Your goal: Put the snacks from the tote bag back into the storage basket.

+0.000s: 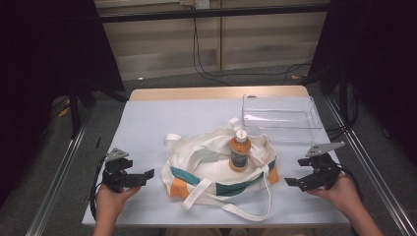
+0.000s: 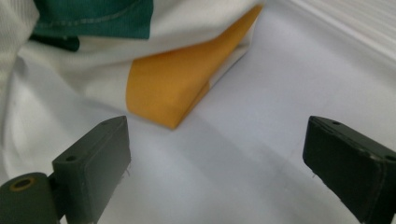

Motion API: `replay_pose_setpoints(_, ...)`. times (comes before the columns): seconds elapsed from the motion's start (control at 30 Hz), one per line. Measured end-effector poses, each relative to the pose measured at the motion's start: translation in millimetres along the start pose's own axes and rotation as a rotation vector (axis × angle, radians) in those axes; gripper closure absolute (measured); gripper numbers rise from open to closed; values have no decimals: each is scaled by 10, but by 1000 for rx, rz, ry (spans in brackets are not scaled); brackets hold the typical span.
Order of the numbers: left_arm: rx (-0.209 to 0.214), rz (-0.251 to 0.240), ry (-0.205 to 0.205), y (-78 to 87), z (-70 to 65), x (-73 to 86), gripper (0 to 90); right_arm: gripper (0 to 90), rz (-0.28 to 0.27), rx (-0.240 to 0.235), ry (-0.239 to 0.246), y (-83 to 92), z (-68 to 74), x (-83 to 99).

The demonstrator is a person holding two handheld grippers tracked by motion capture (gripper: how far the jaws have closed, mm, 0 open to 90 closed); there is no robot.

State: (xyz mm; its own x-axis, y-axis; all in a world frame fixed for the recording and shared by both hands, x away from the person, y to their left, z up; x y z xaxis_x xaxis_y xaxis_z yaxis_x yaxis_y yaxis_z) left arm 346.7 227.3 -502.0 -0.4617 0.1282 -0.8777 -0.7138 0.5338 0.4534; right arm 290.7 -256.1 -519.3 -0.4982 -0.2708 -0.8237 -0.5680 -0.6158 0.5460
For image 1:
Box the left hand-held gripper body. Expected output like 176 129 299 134
101 147 134 194

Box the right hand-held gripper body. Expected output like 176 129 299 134
305 141 342 192

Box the clear plastic container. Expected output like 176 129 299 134
241 94 324 145

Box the white canvas tote bag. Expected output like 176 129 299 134
160 116 280 222

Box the orange drink bottle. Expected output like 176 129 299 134
228 129 253 173

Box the person's left hand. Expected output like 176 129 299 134
94 182 143 224

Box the person's right hand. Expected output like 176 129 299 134
306 172 363 215

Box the black metal stand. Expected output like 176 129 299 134
67 84 83 140

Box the dark curtain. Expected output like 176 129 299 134
0 0 126 208
308 0 417 165

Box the black horizontal bar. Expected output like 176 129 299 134
97 3 331 24

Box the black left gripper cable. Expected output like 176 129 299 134
89 155 108 221

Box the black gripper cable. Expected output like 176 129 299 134
89 155 108 221
334 162 364 202

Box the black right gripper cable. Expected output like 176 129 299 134
334 162 364 202

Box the metal rail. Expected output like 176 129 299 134
25 110 90 236
324 95 417 236

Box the black floor cable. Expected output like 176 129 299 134
229 59 313 86

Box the black hanging cable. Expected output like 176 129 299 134
192 17 232 87

